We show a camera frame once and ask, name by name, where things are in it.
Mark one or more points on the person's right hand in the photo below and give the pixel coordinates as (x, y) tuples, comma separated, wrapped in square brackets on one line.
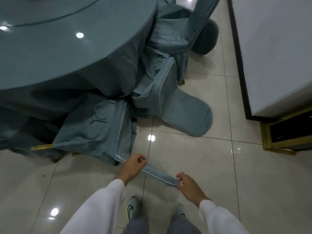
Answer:
[(191, 188)]

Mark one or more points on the person's left hand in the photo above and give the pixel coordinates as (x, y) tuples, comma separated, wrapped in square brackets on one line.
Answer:
[(132, 166)]

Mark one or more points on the person's left forearm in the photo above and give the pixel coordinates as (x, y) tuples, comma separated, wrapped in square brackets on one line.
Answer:
[(97, 209)]

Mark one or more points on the person's right forearm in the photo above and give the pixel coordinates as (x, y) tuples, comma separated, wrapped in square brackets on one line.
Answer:
[(219, 219)]

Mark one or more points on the person's right shoe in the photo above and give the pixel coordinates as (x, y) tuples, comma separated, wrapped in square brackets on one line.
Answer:
[(180, 211)]

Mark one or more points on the person's shoe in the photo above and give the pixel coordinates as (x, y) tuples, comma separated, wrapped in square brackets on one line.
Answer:
[(132, 207), (180, 211)]

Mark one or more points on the person's left shoe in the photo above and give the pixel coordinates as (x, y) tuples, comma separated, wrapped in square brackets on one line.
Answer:
[(132, 207)]

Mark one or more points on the person's grey trousers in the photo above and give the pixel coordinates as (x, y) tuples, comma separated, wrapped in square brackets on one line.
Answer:
[(136, 226)]

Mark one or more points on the teal tablecloth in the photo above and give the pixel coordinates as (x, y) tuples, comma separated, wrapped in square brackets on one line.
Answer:
[(97, 87)]

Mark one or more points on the gold black trash bin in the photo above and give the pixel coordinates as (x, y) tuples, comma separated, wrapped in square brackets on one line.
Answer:
[(287, 136)]

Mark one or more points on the round teal table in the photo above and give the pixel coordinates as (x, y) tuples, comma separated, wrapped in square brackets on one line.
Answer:
[(73, 58)]

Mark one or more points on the round glass turntable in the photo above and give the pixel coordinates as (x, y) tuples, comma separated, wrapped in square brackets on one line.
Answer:
[(36, 9)]

